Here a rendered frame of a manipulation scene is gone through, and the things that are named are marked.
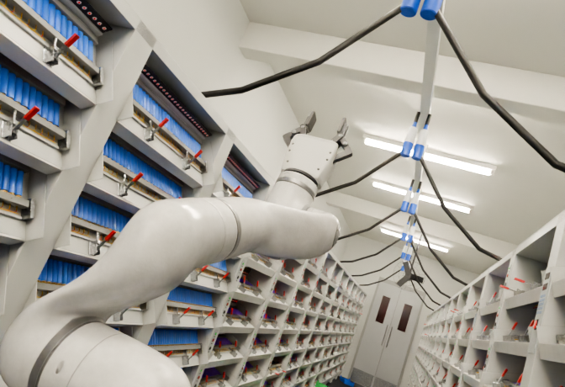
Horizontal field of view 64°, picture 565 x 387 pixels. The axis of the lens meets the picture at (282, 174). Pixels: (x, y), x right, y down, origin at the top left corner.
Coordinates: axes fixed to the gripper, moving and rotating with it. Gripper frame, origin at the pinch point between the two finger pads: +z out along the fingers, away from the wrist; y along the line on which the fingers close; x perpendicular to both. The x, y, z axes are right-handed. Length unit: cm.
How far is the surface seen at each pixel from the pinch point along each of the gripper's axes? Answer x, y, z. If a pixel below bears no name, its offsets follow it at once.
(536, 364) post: -80, 63, -11
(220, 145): -65, -65, 27
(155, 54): -8, -63, 17
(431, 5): -29, 4, 81
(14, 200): -3, -64, -39
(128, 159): -30, -68, -8
